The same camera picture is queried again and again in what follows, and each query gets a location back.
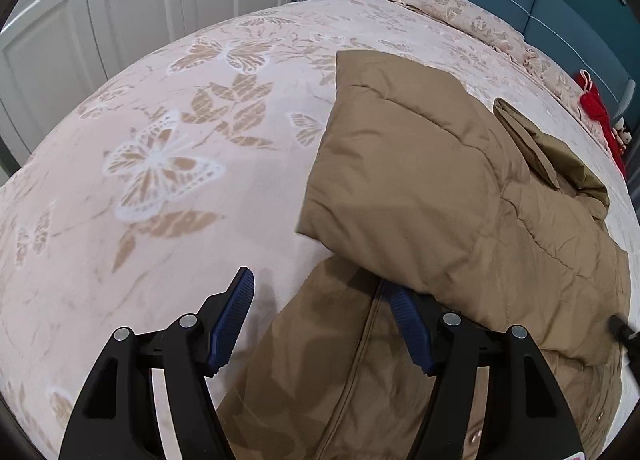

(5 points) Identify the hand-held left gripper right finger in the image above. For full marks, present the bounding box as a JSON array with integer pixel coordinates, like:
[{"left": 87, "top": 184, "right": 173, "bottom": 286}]
[{"left": 381, "top": 283, "right": 587, "bottom": 460}]

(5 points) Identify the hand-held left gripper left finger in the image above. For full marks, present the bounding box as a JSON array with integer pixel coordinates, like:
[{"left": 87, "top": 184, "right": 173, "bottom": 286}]
[{"left": 57, "top": 267, "right": 256, "bottom": 460}]

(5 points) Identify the butterfly print pillow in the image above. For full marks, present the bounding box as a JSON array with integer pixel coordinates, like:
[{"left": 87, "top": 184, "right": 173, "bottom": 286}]
[
  {"left": 520, "top": 45, "right": 583, "bottom": 114},
  {"left": 387, "top": 0, "right": 528, "bottom": 58}
]

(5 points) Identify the brown puffer jacket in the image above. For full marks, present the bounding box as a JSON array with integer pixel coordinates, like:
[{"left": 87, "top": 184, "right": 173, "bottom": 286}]
[{"left": 215, "top": 49, "right": 632, "bottom": 460}]

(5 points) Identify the pair of small dolls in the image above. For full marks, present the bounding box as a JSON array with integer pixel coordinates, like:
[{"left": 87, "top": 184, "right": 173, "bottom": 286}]
[{"left": 612, "top": 116, "right": 632, "bottom": 150}]

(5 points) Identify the butterfly print bed blanket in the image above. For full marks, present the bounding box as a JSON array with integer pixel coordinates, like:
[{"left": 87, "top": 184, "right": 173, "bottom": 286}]
[{"left": 0, "top": 0, "right": 632, "bottom": 460}]

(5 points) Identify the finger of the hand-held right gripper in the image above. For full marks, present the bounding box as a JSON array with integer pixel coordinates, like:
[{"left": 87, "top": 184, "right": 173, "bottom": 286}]
[{"left": 606, "top": 314, "right": 640, "bottom": 343}]

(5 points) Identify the white panelled wardrobe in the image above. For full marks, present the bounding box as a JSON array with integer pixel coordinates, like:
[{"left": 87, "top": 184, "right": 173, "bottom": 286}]
[{"left": 0, "top": 0, "right": 331, "bottom": 173}]

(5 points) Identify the red cloth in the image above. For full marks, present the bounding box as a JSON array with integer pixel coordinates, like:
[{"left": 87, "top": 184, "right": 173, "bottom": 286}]
[{"left": 574, "top": 69, "right": 629, "bottom": 176}]

